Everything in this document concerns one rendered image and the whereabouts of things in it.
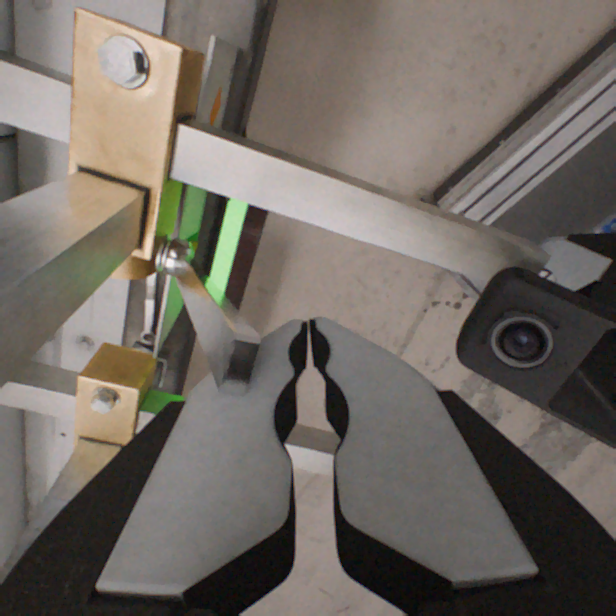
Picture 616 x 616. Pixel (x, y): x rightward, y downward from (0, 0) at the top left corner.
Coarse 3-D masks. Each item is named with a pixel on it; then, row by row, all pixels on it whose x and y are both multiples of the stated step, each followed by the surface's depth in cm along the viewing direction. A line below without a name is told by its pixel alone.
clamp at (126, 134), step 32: (96, 32) 18; (128, 32) 18; (96, 64) 19; (160, 64) 19; (192, 64) 21; (96, 96) 19; (128, 96) 19; (160, 96) 19; (192, 96) 22; (96, 128) 20; (128, 128) 20; (160, 128) 20; (96, 160) 21; (128, 160) 21; (160, 160) 21; (160, 192) 22; (160, 224) 24
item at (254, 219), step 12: (252, 216) 40; (264, 216) 40; (252, 228) 40; (240, 240) 41; (252, 240) 41; (240, 252) 42; (252, 252) 42; (240, 264) 42; (240, 276) 43; (228, 288) 44; (240, 288) 44
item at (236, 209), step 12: (228, 204) 39; (240, 204) 39; (228, 216) 40; (240, 216) 40; (228, 228) 40; (240, 228) 40; (228, 240) 41; (216, 252) 42; (228, 252) 42; (216, 264) 42; (228, 264) 42; (216, 276) 43
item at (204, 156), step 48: (0, 96) 20; (48, 96) 20; (192, 144) 22; (240, 144) 22; (240, 192) 23; (288, 192) 23; (336, 192) 23; (384, 192) 24; (384, 240) 24; (432, 240) 24; (480, 240) 25; (528, 240) 27
